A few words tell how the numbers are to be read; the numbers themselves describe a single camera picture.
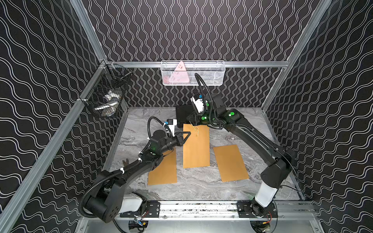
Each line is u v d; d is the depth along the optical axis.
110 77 0.98
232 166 0.90
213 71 1.03
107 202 0.41
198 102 0.67
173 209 0.76
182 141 0.73
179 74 0.90
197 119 0.65
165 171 0.85
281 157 0.45
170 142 0.69
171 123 0.73
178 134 0.70
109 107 0.74
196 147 0.79
